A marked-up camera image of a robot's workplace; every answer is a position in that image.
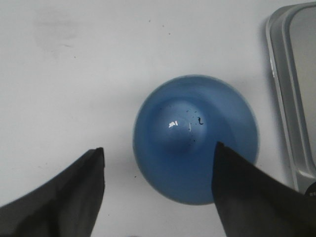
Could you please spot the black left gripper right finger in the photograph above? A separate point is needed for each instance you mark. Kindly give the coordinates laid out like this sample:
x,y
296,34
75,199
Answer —
x,y
250,203

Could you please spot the light blue plastic cup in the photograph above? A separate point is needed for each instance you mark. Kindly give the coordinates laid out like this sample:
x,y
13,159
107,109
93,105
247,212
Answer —
x,y
177,129

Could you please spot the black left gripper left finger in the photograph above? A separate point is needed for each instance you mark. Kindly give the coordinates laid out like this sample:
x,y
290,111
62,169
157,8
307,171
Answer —
x,y
65,206

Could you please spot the silver digital kitchen scale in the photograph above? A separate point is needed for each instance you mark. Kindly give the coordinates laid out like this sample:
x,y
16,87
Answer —
x,y
291,38

